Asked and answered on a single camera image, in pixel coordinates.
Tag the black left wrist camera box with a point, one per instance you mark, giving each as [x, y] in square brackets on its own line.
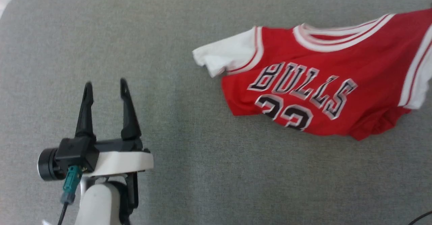
[76, 152]

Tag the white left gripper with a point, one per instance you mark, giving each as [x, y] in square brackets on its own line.
[125, 160]

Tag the red Bulls basketball jersey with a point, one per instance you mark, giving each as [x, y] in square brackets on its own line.
[337, 69]

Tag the grey fabric sofa cushion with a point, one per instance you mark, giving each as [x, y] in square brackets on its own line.
[202, 167]

